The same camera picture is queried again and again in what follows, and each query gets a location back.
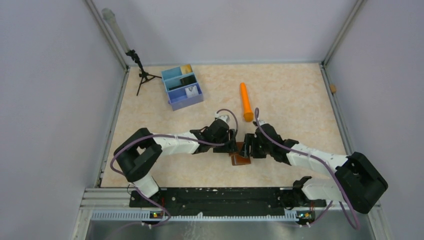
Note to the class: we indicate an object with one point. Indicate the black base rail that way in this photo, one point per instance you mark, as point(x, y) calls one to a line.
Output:
point(232, 201)

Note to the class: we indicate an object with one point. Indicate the blue compartment tray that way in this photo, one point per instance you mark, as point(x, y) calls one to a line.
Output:
point(177, 98)

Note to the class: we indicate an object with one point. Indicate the gold card in tray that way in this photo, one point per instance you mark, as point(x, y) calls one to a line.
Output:
point(186, 69)

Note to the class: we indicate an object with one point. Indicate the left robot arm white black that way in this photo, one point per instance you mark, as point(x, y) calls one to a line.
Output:
point(137, 155)

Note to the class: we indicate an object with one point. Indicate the silver card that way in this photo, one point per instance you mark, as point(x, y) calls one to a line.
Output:
point(191, 91)

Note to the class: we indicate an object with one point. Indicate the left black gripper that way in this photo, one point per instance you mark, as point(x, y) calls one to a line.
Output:
point(230, 146)

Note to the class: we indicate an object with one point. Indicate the white cable duct strip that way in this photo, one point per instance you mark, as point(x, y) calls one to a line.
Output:
point(147, 216)

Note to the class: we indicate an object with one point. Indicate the grey tube on frame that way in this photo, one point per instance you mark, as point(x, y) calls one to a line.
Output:
point(110, 18)

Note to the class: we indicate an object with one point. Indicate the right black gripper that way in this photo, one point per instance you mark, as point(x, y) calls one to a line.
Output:
point(250, 139)

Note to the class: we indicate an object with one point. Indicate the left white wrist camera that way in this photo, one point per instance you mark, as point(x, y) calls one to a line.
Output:
point(225, 118)

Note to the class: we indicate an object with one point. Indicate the orange cylinder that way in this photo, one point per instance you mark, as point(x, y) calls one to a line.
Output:
point(248, 114)

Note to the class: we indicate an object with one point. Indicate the small tan block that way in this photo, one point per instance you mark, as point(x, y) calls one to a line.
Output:
point(332, 88)

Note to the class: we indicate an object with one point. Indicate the black card in tray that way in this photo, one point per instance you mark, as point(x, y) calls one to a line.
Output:
point(184, 81)

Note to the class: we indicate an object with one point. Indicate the small black tripod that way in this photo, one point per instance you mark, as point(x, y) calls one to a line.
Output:
point(144, 75)

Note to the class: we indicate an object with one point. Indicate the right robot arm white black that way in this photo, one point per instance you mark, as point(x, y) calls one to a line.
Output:
point(351, 178)

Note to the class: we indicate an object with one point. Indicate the brown leather card holder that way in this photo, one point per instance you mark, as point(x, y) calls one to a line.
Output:
point(238, 160)

